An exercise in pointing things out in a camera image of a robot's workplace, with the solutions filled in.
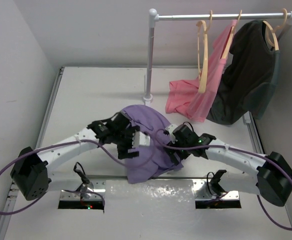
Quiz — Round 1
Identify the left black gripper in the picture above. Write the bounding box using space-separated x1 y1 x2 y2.
112 126 140 158

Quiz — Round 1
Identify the purple t shirt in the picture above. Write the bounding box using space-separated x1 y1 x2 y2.
121 104 184 184

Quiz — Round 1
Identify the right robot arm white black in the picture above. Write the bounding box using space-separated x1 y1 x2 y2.
164 124 292 207

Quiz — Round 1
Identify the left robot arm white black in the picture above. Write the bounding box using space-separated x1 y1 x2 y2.
10 112 144 201

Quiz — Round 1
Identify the pink t shirt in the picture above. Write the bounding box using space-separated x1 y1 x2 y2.
165 20 236 122

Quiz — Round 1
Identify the wooden hanger holding pink shirt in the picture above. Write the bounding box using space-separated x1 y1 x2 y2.
221 10 242 60

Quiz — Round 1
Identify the dark grey t shirt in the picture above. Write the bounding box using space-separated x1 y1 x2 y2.
206 19 281 125

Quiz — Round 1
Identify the wooden hanger holding dark shirt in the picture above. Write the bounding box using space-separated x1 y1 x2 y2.
262 8 288 51

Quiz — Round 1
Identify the silver clothes rack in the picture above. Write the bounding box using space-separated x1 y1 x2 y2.
143 8 292 106

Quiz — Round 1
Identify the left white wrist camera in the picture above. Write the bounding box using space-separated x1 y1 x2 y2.
132 131 151 149

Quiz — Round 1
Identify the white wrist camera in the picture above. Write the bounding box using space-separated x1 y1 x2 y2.
163 124 178 142
132 131 151 149

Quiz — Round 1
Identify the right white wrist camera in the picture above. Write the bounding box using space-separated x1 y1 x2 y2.
163 124 178 142

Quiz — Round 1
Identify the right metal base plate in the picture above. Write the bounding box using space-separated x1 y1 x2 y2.
192 178 240 201

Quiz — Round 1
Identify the metal base plate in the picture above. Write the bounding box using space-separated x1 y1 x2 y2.
59 179 106 202
192 178 240 201

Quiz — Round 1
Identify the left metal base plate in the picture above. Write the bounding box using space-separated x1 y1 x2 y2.
59 179 106 202

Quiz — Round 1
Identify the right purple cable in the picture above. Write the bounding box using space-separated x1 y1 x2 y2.
151 127 292 231

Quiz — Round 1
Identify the aluminium table frame rail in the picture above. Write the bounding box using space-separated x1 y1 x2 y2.
0 66 65 240

